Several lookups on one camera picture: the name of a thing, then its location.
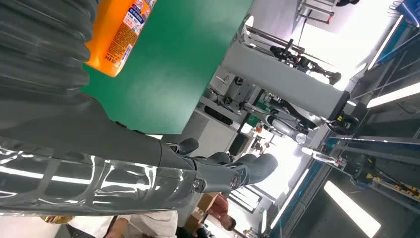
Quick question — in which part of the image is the person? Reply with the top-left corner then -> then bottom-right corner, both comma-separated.
67,210 -> 179,238
207,193 -> 237,231

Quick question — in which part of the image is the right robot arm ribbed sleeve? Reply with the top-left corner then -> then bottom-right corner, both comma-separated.
0,0 -> 100,108

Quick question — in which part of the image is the cardboard box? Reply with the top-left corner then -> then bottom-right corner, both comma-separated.
197,192 -> 219,213

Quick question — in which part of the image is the black camera tripod rig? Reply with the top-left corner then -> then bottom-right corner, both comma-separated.
269,39 -> 342,86

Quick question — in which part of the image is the grey gantry column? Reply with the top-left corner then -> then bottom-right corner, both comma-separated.
220,41 -> 351,120

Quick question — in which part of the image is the ceiling light panel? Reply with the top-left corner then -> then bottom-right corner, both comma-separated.
366,82 -> 420,109
323,180 -> 382,238

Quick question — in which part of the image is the white cabinet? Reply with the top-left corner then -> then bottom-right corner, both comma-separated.
164,107 -> 245,158

